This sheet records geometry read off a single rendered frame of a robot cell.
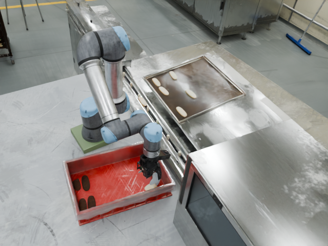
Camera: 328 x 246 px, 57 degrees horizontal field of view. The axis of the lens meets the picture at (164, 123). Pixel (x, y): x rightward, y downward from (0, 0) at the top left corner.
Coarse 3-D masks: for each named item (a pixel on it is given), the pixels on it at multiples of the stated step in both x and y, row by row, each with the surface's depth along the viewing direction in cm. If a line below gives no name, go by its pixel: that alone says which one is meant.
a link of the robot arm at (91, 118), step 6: (84, 102) 160; (90, 102) 160; (84, 108) 157; (90, 108) 157; (96, 108) 157; (84, 114) 158; (90, 114) 157; (96, 114) 159; (84, 120) 162; (90, 120) 160; (96, 120) 162; (90, 126) 164; (96, 126) 165
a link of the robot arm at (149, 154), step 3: (144, 150) 131; (159, 150) 132; (144, 153) 132; (147, 153) 131; (150, 153) 130; (153, 153) 130; (156, 153) 131; (159, 153) 133; (147, 156) 132; (150, 156) 131; (153, 156) 131; (156, 156) 132
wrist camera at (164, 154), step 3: (162, 150) 145; (165, 150) 146; (162, 153) 142; (165, 153) 143; (168, 153) 145; (159, 156) 138; (162, 156) 140; (165, 156) 142; (168, 156) 144; (159, 159) 139; (162, 159) 141
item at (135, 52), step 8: (96, 8) 314; (104, 8) 316; (104, 16) 302; (112, 16) 303; (72, 24) 298; (104, 24) 288; (112, 24) 290; (120, 24) 291; (72, 32) 308; (80, 32) 273; (72, 40) 318; (72, 48) 331; (136, 48) 260; (136, 56) 251; (144, 56) 252; (80, 72) 325
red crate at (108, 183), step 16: (128, 160) 167; (80, 176) 157; (96, 176) 158; (112, 176) 158; (128, 176) 159; (80, 192) 150; (96, 192) 150; (112, 192) 151; (128, 192) 152; (128, 208) 144; (80, 224) 136
